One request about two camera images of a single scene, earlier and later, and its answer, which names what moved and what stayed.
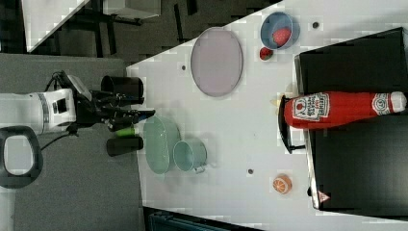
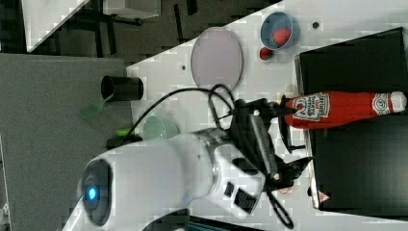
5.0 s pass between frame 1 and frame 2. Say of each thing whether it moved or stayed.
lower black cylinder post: stayed
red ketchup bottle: stayed
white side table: stayed
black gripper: moved
